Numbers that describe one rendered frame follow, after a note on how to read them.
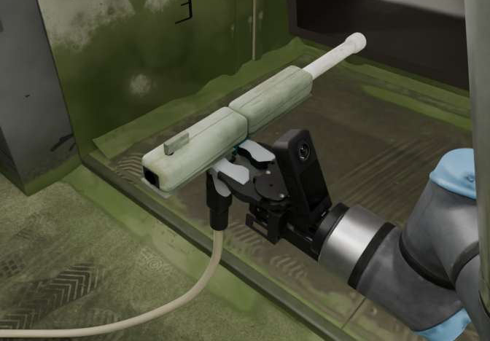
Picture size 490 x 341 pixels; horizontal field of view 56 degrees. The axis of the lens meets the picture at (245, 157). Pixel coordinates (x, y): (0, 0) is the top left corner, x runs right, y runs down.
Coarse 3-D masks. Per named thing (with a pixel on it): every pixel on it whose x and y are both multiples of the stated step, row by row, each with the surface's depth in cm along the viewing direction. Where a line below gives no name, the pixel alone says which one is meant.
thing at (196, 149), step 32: (320, 64) 74; (256, 96) 65; (288, 96) 67; (192, 128) 58; (224, 128) 59; (256, 128) 64; (160, 160) 54; (192, 160) 55; (160, 192) 55; (224, 224) 73
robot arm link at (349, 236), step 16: (352, 208) 54; (336, 224) 53; (352, 224) 52; (368, 224) 52; (336, 240) 52; (352, 240) 52; (368, 240) 51; (320, 256) 54; (336, 256) 52; (352, 256) 51; (336, 272) 53
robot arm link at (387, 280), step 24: (384, 240) 51; (360, 264) 51; (384, 264) 50; (360, 288) 52; (384, 288) 50; (408, 288) 48; (432, 288) 46; (408, 312) 49; (432, 312) 47; (456, 312) 46; (432, 336) 48; (456, 336) 47
